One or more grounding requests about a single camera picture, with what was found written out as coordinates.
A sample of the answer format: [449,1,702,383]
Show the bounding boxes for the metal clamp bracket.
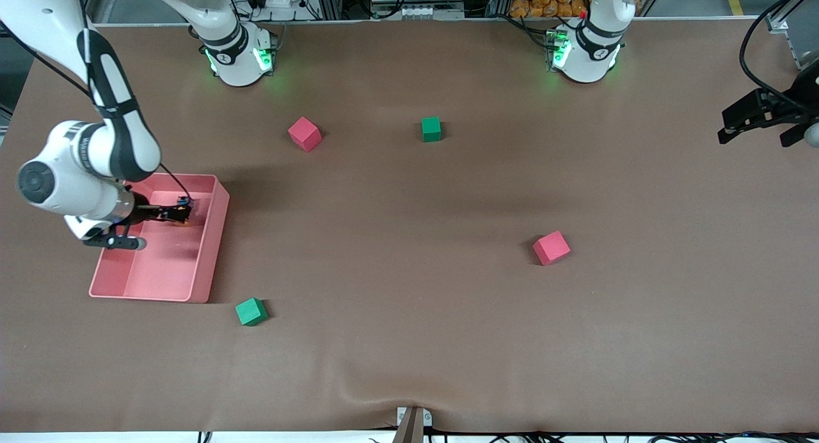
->
[394,406,434,443]

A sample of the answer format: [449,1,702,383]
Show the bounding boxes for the white connector strip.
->
[378,4,465,20]

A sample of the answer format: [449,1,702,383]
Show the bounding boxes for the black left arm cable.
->
[739,0,819,111]

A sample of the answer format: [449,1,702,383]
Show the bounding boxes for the pink plastic bin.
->
[88,172,230,304]

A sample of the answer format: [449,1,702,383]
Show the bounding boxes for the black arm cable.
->
[0,0,193,204]
[739,0,819,111]

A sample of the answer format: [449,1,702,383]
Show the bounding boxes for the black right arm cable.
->
[0,0,193,204]

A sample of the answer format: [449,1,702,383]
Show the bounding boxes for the pink foam cube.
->
[287,117,322,153]
[532,230,571,266]

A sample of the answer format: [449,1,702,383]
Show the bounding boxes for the brown table mat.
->
[0,17,819,434]

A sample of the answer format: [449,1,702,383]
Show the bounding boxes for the orange snack packs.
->
[509,0,589,19]

